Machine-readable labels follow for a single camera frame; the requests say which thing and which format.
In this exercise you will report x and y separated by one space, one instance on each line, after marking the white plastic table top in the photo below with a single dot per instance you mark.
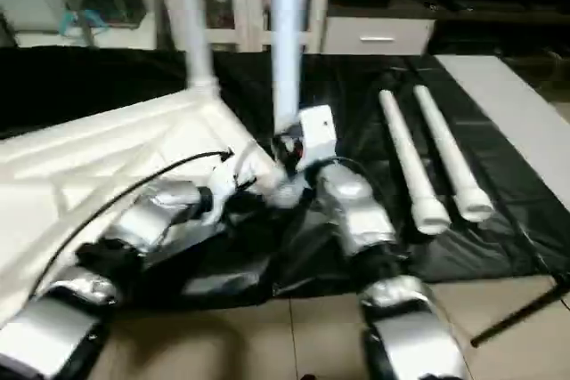
89 153

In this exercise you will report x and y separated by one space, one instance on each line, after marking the black work mat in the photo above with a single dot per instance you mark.
490 220

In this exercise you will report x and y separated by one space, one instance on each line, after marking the teal plastic bag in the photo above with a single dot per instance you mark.
71 24

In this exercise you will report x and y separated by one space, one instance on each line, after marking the white drawer unit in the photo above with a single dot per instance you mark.
378 35

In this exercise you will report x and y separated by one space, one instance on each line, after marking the black metal table frame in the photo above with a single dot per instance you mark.
521 313

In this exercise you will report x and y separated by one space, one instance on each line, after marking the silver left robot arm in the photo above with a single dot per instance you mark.
151 215

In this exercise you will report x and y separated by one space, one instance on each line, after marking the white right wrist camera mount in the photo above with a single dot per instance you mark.
317 131

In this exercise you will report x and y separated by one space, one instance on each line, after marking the white glass door cabinet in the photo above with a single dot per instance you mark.
249 2

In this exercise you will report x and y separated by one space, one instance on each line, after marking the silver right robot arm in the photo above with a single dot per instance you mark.
365 220

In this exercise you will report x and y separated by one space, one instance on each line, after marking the white plastic table leg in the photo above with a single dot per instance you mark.
289 42
196 19
450 153
409 162

